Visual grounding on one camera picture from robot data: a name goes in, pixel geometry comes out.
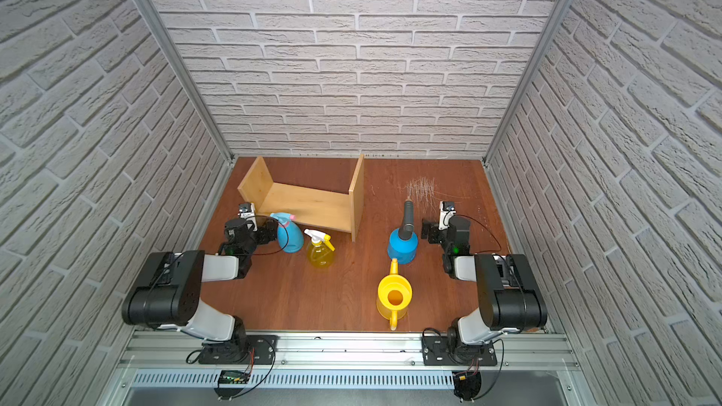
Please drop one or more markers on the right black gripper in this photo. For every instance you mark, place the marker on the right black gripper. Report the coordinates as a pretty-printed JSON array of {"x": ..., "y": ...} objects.
[{"x": 427, "y": 230}]

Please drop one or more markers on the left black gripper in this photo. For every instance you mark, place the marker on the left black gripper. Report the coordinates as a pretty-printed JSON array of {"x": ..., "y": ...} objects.
[{"x": 265, "y": 230}]

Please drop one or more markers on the light blue pink spray bottle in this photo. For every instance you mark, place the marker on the light blue pink spray bottle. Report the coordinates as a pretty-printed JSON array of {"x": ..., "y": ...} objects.
[{"x": 290, "y": 237}]

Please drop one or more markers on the blue grey pressure sprayer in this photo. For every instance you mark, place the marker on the blue grey pressure sprayer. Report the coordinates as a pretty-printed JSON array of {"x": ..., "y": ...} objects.
[{"x": 403, "y": 241}]

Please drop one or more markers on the yellow spray bottle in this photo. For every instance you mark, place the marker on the yellow spray bottle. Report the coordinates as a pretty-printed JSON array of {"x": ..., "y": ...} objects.
[{"x": 321, "y": 253}]

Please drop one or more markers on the wooden shelf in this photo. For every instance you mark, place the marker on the wooden shelf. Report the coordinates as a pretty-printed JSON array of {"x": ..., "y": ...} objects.
[{"x": 311, "y": 207}]

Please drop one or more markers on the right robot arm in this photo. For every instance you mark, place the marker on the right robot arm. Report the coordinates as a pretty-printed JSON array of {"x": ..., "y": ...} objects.
[{"x": 508, "y": 295}]

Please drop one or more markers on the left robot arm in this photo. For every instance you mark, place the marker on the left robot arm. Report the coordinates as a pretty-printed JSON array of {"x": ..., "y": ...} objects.
[{"x": 166, "y": 295}]

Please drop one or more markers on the yellow watering can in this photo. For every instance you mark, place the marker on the yellow watering can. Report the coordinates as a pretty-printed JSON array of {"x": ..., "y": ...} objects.
[{"x": 394, "y": 295}]

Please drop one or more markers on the left green circuit board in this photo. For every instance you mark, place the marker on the left green circuit board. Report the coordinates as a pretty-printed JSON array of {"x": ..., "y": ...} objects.
[{"x": 233, "y": 378}]

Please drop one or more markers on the right round black connector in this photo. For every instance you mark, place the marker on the right round black connector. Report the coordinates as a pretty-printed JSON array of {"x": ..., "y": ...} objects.
[{"x": 466, "y": 385}]

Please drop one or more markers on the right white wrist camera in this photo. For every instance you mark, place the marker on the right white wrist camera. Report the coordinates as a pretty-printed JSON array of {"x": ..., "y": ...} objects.
[{"x": 447, "y": 210}]

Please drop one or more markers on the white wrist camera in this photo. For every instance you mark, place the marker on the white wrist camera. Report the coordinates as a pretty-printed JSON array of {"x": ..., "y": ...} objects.
[
  {"x": 447, "y": 210},
  {"x": 247, "y": 213}
]

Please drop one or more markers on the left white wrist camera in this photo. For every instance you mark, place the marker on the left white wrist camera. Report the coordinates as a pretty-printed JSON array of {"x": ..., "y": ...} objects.
[{"x": 247, "y": 213}]

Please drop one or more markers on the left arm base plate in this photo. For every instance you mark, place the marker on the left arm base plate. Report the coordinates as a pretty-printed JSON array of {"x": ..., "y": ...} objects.
[{"x": 253, "y": 349}]

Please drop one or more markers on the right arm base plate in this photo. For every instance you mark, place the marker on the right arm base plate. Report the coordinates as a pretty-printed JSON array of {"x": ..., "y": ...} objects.
[{"x": 439, "y": 350}]

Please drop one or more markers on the aluminium front rail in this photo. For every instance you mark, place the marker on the aluminium front rail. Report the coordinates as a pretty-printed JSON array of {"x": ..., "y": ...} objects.
[{"x": 406, "y": 351}]

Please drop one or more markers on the right corner aluminium post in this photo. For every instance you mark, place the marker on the right corner aluminium post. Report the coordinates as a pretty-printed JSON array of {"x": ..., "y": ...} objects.
[{"x": 543, "y": 44}]

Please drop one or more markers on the corner aluminium post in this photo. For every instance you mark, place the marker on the corner aluminium post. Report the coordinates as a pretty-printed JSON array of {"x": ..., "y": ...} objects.
[
  {"x": 174, "y": 59},
  {"x": 543, "y": 44}
]

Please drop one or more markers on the left corner aluminium post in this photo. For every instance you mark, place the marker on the left corner aluminium post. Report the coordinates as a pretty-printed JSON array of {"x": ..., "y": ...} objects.
[{"x": 174, "y": 59}]

